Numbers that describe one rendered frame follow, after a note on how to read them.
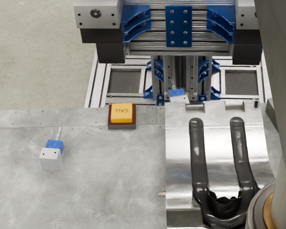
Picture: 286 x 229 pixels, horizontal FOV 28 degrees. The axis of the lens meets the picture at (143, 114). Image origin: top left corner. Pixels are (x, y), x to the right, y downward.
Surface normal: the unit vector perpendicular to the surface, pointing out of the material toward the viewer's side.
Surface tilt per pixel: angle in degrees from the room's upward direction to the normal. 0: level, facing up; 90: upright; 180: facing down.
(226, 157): 1
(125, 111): 0
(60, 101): 0
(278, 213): 90
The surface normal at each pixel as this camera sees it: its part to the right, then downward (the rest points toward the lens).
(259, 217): -0.06, -0.67
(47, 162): -0.14, 0.74
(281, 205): -0.91, 0.33
